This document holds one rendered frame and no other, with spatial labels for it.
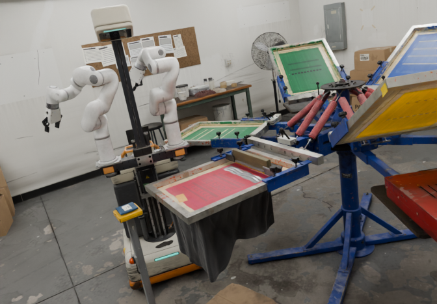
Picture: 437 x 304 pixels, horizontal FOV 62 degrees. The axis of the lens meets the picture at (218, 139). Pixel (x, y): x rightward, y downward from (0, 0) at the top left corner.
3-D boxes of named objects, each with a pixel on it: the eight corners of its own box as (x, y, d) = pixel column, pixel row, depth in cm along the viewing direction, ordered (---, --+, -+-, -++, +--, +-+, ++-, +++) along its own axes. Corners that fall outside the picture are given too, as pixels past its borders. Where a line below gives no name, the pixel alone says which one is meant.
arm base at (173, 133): (164, 143, 250) (159, 121, 246) (182, 138, 253) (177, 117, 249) (168, 149, 236) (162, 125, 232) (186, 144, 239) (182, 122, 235)
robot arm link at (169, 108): (181, 120, 237) (177, 96, 233) (162, 125, 232) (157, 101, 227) (175, 118, 246) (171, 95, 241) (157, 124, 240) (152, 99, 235)
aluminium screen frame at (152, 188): (188, 224, 175) (186, 217, 174) (145, 191, 224) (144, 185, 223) (308, 171, 211) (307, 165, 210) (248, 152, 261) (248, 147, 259)
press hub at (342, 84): (357, 268, 268) (345, 85, 230) (317, 246, 301) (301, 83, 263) (391, 245, 286) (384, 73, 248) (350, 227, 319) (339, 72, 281)
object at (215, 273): (214, 282, 198) (201, 212, 186) (211, 278, 201) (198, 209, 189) (280, 246, 219) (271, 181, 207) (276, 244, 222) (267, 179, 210)
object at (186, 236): (211, 285, 197) (197, 213, 185) (176, 250, 235) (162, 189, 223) (216, 282, 198) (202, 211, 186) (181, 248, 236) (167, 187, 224)
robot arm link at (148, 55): (177, 69, 216) (153, 75, 210) (164, 72, 235) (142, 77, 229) (170, 41, 213) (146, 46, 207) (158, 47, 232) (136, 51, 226)
